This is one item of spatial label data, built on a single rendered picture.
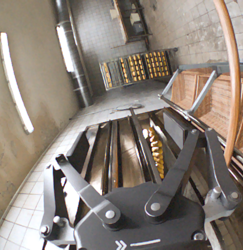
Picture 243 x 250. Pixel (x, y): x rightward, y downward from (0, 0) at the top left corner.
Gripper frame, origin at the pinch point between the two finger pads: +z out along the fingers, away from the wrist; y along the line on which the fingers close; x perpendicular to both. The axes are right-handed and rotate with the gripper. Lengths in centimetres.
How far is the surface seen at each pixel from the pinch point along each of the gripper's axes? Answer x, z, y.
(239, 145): -45, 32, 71
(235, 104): -2.3, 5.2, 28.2
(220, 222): -55, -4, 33
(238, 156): -18.5, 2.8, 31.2
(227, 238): -55, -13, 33
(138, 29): 149, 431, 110
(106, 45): 131, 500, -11
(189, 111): -17, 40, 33
